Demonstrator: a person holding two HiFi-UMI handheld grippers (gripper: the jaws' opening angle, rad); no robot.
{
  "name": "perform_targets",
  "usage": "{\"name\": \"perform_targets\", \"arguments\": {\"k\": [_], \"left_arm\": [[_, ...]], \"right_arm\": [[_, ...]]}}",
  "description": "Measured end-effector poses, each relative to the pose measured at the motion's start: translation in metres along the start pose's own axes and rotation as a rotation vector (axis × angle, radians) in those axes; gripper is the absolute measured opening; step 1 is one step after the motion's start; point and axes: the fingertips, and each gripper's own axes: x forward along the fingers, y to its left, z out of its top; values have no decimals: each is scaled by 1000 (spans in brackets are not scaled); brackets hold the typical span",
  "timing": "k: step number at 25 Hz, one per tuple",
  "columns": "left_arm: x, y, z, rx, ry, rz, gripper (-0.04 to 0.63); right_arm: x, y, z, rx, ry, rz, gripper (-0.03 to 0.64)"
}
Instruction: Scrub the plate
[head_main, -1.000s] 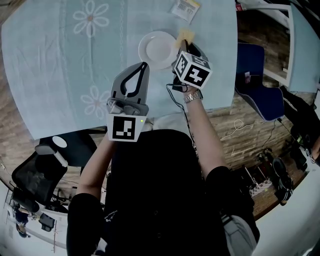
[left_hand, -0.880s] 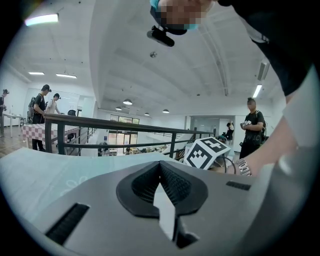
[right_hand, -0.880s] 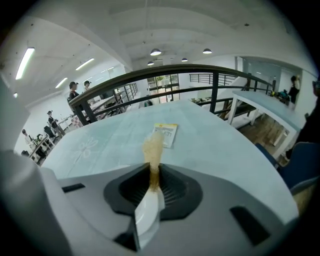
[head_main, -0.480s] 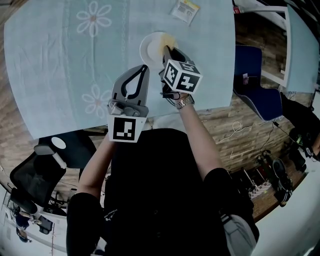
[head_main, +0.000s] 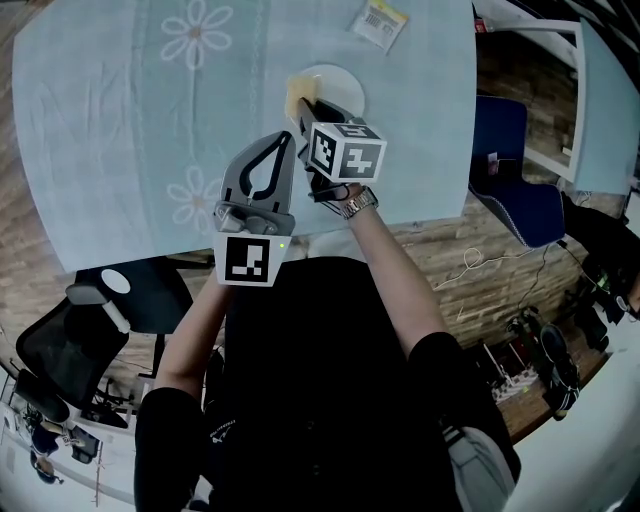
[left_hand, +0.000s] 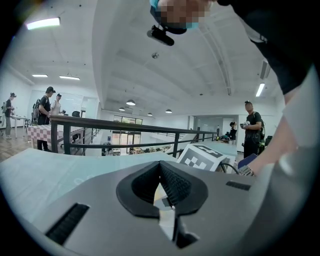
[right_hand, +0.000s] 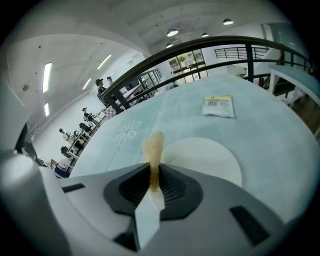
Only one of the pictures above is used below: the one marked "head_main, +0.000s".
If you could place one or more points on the white plate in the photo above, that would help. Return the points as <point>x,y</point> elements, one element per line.
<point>345,90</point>

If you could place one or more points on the grey shoulder bag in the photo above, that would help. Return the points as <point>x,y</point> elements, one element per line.
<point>480,465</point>

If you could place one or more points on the black striped backpack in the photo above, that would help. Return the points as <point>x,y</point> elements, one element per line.
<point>557,350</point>

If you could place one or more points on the black phone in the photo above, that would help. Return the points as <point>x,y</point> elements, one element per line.
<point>507,167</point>

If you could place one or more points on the person's left forearm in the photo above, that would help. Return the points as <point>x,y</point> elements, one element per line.
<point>195,335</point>

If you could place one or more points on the blue chair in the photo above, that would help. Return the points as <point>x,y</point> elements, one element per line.
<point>500,130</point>

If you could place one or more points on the clear packet with yellow label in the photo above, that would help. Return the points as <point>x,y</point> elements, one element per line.
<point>377,22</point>

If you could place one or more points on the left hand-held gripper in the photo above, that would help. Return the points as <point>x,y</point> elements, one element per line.
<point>247,260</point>

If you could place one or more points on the light blue topped white table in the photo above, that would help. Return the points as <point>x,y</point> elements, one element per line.
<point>605,100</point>

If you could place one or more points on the person's right hand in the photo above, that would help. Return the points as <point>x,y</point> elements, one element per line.
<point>357,191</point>

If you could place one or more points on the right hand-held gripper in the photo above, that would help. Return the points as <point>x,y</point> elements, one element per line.
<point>350,155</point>

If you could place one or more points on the yellow sponge piece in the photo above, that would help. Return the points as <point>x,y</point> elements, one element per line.
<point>300,92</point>

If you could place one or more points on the silver wristwatch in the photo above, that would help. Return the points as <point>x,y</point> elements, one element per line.
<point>360,202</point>

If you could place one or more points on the small pink packet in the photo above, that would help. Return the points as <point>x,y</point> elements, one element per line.
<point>493,164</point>

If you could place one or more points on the person's black shirt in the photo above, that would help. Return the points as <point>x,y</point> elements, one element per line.
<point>310,375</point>

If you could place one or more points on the light blue flowered tablecloth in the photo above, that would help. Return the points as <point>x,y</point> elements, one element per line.
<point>100,125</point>

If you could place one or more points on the black office chair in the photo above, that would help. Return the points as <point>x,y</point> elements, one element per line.
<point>150,300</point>

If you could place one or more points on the person's right forearm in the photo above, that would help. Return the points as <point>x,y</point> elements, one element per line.
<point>390,280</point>

